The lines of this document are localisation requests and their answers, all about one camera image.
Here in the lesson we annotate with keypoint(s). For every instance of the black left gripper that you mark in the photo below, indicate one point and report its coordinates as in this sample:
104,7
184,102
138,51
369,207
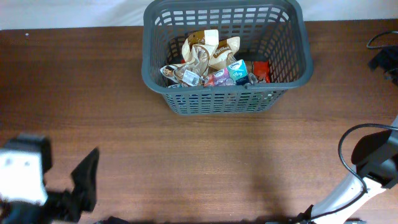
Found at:
74,205

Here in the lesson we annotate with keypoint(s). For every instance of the red biscuit packet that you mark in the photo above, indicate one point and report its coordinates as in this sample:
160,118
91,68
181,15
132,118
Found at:
262,71

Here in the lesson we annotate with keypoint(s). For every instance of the Kleenex tissue multipack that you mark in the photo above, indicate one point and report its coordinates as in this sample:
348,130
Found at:
234,74

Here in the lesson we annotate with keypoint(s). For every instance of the beige snack bag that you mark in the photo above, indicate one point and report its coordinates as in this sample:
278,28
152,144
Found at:
224,54

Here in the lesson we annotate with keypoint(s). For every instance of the beige snack wrapper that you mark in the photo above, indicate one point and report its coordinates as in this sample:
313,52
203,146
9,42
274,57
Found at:
197,51

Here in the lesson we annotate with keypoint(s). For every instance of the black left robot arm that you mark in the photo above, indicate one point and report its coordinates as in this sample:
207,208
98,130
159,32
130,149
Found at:
24,198

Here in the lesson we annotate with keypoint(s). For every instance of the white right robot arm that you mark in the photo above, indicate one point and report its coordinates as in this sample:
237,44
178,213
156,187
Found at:
374,170

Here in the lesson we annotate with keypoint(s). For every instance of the grey plastic basket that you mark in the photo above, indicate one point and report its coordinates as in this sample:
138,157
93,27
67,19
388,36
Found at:
270,30

